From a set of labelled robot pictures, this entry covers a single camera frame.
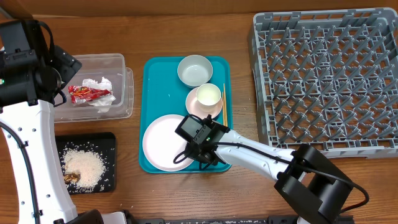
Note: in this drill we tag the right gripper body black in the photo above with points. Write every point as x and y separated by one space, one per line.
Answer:
198 158

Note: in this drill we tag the red snack wrapper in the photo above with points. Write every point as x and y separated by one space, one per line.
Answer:
83 94

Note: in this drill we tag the white-green bowl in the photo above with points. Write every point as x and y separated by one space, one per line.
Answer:
194 70

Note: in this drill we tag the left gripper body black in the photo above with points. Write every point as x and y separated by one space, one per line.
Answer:
66 66

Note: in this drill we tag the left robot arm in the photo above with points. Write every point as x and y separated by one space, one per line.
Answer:
42 193

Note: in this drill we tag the white cup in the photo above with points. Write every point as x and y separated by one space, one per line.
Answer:
208 95

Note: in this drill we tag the pile of white rice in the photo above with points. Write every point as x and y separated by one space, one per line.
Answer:
84 168

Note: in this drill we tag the clear plastic bin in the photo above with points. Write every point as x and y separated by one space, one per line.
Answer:
112 67

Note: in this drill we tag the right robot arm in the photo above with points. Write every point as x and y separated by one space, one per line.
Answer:
308 181

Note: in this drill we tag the teal plastic tray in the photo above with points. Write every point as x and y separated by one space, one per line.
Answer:
163 93

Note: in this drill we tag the white tissue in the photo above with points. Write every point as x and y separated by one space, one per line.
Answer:
103 104

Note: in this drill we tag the brown food scrap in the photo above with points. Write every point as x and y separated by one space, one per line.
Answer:
71 178

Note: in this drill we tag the black waste tray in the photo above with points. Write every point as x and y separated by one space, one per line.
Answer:
90 140

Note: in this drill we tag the grey dishwasher rack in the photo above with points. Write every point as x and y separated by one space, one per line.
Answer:
328 79

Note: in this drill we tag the large pink plate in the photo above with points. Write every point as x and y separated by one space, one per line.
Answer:
161 144

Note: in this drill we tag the small pink saucer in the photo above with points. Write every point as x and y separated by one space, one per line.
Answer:
193 106

